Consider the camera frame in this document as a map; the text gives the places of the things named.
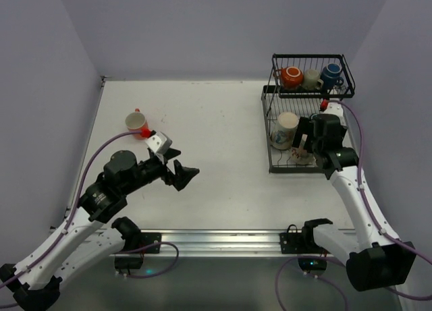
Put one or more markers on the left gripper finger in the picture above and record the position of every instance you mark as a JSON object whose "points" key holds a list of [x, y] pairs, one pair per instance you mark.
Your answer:
{"points": [[183, 175], [169, 154]]}

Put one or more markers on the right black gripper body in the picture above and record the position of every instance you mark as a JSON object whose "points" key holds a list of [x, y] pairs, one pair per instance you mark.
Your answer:
{"points": [[302, 139]]}

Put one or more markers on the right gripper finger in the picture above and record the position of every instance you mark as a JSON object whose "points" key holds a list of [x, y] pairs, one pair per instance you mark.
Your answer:
{"points": [[311, 144], [304, 128]]}

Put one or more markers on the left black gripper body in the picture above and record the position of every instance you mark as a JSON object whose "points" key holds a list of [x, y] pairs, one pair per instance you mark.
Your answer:
{"points": [[167, 169]]}

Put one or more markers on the cream floral mug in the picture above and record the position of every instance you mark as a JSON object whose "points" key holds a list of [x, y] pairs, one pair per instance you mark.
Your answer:
{"points": [[300, 156]]}

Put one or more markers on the tall floral white mug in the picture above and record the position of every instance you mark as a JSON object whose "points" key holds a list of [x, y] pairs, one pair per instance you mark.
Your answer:
{"points": [[284, 130]]}

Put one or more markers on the salmon orange mug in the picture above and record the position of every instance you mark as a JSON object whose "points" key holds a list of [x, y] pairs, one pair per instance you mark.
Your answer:
{"points": [[136, 121]]}

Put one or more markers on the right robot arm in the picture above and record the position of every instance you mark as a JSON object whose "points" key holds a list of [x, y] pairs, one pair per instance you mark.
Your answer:
{"points": [[376, 258]]}

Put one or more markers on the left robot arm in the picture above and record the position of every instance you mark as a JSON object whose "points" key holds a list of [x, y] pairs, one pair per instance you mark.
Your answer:
{"points": [[36, 281]]}

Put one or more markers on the beige mug upper shelf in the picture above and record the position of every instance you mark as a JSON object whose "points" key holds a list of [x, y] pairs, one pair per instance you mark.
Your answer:
{"points": [[312, 80]]}

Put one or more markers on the orange round mug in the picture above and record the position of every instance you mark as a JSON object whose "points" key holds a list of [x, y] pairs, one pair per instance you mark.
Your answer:
{"points": [[290, 77]]}

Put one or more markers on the blue mug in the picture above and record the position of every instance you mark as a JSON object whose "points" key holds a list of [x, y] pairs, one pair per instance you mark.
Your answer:
{"points": [[331, 76]]}

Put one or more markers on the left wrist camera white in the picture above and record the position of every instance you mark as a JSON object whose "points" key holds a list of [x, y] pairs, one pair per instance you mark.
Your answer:
{"points": [[158, 143]]}

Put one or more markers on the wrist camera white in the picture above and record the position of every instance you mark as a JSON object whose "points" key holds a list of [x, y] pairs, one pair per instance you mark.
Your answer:
{"points": [[332, 108], [158, 143]]}

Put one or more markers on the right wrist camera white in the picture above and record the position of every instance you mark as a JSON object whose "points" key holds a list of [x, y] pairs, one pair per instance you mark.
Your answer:
{"points": [[332, 108]]}

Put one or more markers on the black wire dish rack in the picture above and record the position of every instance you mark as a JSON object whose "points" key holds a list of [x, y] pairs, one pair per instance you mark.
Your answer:
{"points": [[304, 103]]}

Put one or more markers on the aluminium mounting rail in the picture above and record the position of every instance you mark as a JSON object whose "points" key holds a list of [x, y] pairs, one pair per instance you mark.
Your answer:
{"points": [[219, 241]]}

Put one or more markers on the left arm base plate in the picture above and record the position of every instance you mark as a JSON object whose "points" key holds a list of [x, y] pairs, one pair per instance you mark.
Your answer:
{"points": [[148, 238]]}

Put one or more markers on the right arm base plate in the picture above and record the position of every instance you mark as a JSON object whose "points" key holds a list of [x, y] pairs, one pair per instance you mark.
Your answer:
{"points": [[298, 241]]}

